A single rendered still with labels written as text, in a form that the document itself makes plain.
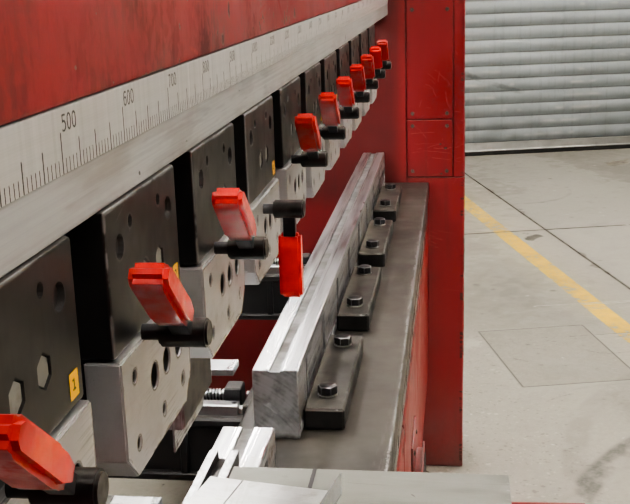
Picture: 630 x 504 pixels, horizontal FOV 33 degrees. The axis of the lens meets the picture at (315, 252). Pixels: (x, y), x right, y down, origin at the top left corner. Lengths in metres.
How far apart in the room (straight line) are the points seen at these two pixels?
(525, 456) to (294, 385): 2.09
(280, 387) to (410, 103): 1.74
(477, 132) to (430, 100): 5.63
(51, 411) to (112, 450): 0.12
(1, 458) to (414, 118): 2.68
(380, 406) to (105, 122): 0.97
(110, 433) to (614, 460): 2.88
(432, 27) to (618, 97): 6.06
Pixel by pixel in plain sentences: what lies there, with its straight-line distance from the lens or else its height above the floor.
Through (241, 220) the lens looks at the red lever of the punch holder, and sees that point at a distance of 0.77.
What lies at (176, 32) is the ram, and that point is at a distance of 0.75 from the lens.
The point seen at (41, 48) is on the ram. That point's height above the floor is 1.43.
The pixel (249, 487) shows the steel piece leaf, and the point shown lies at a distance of 1.02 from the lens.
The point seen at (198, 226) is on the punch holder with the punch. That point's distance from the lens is 0.79.
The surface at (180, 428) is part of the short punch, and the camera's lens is 0.90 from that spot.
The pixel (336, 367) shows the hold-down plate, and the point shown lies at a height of 0.90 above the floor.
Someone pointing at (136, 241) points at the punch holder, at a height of 1.31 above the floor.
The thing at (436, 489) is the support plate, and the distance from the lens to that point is 1.01.
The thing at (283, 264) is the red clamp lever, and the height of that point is 1.19.
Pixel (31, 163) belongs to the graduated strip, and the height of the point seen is 1.38.
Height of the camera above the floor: 1.46
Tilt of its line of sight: 15 degrees down
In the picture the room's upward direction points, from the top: 2 degrees counter-clockwise
